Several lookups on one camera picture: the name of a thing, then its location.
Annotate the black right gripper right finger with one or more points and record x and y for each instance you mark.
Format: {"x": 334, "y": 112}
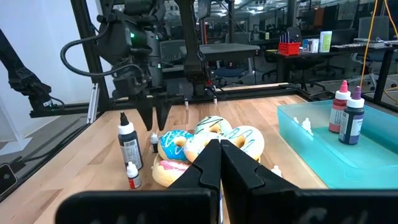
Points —
{"x": 242, "y": 186}

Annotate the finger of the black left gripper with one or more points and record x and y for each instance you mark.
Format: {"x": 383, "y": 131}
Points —
{"x": 146, "y": 113}
{"x": 163, "y": 113}

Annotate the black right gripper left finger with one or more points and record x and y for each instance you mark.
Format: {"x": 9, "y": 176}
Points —
{"x": 199, "y": 180}

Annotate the large black food colouring bottle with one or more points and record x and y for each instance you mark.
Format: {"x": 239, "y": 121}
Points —
{"x": 130, "y": 151}

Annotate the small red food colouring bottle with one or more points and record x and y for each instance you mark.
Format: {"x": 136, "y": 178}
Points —
{"x": 134, "y": 182}

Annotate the large red food colouring bottle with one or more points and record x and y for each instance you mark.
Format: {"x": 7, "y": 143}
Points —
{"x": 337, "y": 115}

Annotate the large purple food colouring bottle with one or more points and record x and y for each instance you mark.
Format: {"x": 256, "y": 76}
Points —
{"x": 351, "y": 127}

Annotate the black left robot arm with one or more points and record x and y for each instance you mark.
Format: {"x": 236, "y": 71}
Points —
{"x": 189, "y": 46}

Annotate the white cylindrical standoff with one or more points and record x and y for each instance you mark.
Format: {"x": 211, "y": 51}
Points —
{"x": 215, "y": 100}
{"x": 186, "y": 104}

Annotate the blue frosted donut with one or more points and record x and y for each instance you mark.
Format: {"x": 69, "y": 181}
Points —
{"x": 168, "y": 144}

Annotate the cream white frosted donut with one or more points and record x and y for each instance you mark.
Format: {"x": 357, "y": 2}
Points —
{"x": 194, "y": 147}

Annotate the pink frosted donut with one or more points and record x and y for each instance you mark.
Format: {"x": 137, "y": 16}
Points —
{"x": 166, "y": 174}

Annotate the donut with black drizzle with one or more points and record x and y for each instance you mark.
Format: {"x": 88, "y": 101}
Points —
{"x": 203, "y": 123}

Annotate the white donut with teal drizzle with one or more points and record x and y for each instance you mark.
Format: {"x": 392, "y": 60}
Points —
{"x": 253, "y": 144}

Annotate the blue office chair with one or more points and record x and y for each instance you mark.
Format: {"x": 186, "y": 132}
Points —
{"x": 231, "y": 73}

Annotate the grey office desk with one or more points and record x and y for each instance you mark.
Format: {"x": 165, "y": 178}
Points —
{"x": 236, "y": 48}

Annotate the translucent teal plastic bin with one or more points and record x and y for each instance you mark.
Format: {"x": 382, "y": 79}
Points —
{"x": 357, "y": 165}

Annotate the red pen holder box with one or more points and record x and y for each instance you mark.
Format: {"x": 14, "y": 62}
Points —
{"x": 289, "y": 48}

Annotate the white blue carton box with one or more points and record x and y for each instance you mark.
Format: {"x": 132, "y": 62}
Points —
{"x": 311, "y": 46}

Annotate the white green wipes canister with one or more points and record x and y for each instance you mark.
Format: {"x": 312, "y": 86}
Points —
{"x": 325, "y": 42}

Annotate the black office desk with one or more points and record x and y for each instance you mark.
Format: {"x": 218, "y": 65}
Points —
{"x": 384, "y": 76}

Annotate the grey keyboard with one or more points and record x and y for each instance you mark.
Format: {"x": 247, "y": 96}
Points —
{"x": 357, "y": 46}

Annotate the grey office chair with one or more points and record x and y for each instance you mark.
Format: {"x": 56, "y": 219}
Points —
{"x": 374, "y": 29}

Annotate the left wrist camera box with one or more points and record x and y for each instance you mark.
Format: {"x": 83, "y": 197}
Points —
{"x": 129, "y": 84}

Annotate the silver aluminium bracket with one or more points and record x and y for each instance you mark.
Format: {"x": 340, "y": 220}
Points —
{"x": 93, "y": 104}

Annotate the black table-level camera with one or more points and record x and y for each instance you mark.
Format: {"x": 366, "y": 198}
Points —
{"x": 7, "y": 180}

